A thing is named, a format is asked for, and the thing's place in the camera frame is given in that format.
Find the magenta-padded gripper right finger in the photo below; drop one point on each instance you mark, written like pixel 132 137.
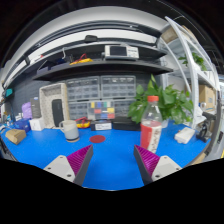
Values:
pixel 160 166

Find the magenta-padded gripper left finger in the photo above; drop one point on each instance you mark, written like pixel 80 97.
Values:
pixel 63 166

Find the clear bottle with red cap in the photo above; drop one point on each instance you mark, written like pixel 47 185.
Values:
pixel 150 133

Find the grey ceramic mug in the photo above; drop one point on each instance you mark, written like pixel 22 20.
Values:
pixel 70 130

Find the white power adapter block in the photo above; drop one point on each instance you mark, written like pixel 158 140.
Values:
pixel 184 135

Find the flat round red coaster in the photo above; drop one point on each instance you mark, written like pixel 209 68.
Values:
pixel 97 139

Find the small white box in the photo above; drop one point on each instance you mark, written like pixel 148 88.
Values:
pixel 36 124

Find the black rectangular speaker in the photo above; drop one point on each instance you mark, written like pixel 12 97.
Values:
pixel 57 113

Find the flat black case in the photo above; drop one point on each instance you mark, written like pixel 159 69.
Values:
pixel 125 124

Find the black box with white label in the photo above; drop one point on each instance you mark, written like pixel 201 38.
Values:
pixel 101 125

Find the small brown cardboard box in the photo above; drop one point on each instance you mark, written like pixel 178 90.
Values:
pixel 15 136

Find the black microscope stand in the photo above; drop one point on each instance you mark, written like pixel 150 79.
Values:
pixel 205 130

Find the blue box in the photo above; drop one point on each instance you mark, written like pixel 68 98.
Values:
pixel 22 125

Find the beige perforated tray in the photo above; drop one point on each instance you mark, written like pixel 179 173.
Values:
pixel 46 106

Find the dark grey box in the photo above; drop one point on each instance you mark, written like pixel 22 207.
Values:
pixel 35 107

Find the purple bag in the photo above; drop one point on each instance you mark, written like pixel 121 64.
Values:
pixel 26 110

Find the green potted plant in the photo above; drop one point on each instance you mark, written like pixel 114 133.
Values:
pixel 173 100

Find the teal holder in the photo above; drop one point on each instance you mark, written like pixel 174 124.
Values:
pixel 9 92

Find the white metal shelf unit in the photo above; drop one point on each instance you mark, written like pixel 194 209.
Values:
pixel 193 73

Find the white oscilloscope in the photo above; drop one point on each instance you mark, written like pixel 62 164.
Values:
pixel 121 51

